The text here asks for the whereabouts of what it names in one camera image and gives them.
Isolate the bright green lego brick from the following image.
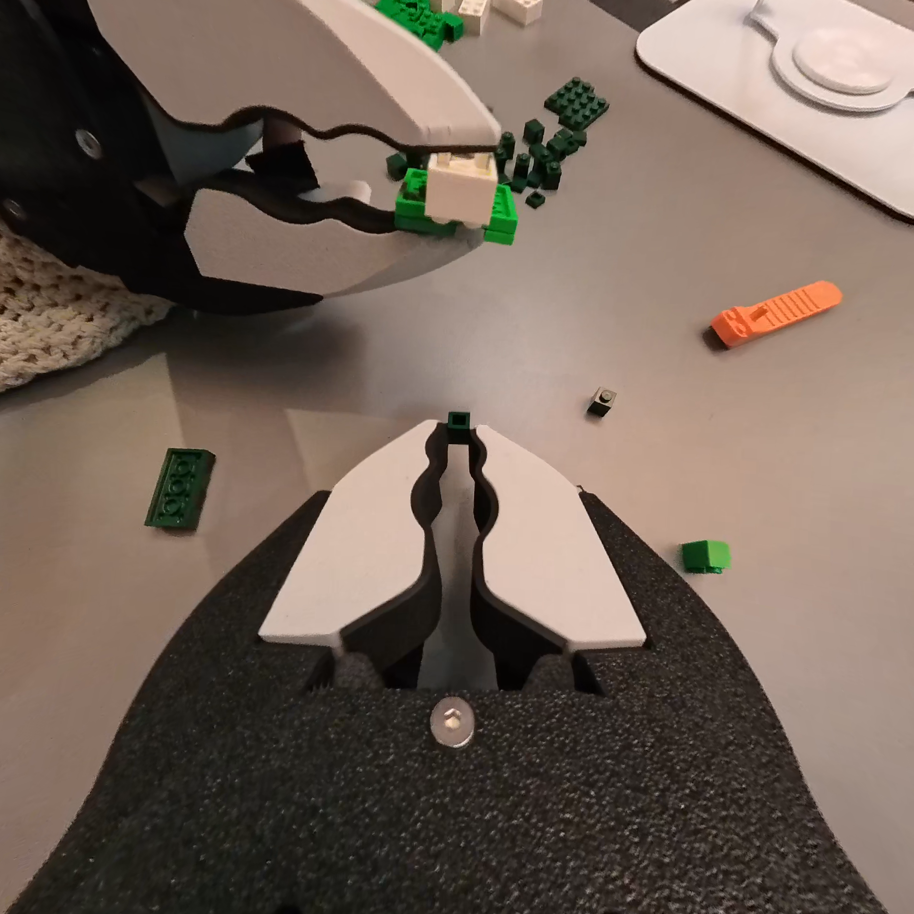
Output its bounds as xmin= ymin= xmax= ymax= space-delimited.
xmin=680 ymin=540 xmax=731 ymax=574

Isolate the white flat pad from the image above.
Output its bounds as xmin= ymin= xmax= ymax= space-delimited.
xmin=636 ymin=0 xmax=914 ymax=219

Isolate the green white lego assembly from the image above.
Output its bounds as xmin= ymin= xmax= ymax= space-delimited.
xmin=394 ymin=146 xmax=518 ymax=247

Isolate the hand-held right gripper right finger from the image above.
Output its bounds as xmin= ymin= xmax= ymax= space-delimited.
xmin=467 ymin=425 xmax=647 ymax=654

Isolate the dark green oblong lego plate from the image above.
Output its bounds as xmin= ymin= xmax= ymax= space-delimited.
xmin=144 ymin=447 xmax=217 ymax=533

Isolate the orange brick separator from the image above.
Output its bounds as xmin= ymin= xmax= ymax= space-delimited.
xmin=710 ymin=280 xmax=844 ymax=351

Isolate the pile of dark green bricks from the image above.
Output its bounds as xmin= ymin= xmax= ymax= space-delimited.
xmin=386 ymin=118 xmax=590 ymax=209

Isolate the person's left forearm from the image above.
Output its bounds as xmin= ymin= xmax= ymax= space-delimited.
xmin=0 ymin=227 xmax=176 ymax=392

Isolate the dark green square lego plate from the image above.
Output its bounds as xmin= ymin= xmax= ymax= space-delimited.
xmin=544 ymin=77 xmax=611 ymax=124

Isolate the white plastic disc part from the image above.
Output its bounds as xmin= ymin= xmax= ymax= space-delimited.
xmin=746 ymin=0 xmax=914 ymax=111

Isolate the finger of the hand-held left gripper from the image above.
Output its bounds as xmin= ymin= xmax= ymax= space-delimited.
xmin=184 ymin=169 xmax=488 ymax=298
xmin=86 ymin=0 xmax=504 ymax=187

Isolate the bright green lego plate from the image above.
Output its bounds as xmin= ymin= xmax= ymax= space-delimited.
xmin=371 ymin=0 xmax=465 ymax=52

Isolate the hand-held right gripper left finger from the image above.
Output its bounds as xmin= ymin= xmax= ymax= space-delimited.
xmin=257 ymin=420 xmax=445 ymax=647

